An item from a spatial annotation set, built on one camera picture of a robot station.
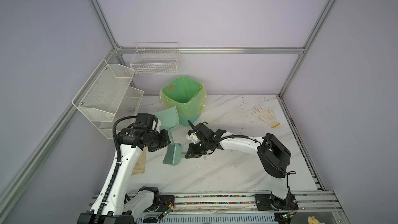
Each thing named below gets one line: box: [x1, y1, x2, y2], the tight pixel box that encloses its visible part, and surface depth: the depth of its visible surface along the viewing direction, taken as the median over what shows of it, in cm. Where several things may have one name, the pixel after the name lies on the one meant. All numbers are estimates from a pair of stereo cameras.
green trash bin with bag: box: [159, 75, 208, 127], surface depth 90 cm
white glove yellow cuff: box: [250, 103, 281, 129], surface depth 112 cm
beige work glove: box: [131, 146, 147, 176], surface depth 88 cm
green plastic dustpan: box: [153, 105, 180, 146], surface depth 80 cm
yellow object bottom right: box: [307, 215, 326, 224], surface depth 67 cm
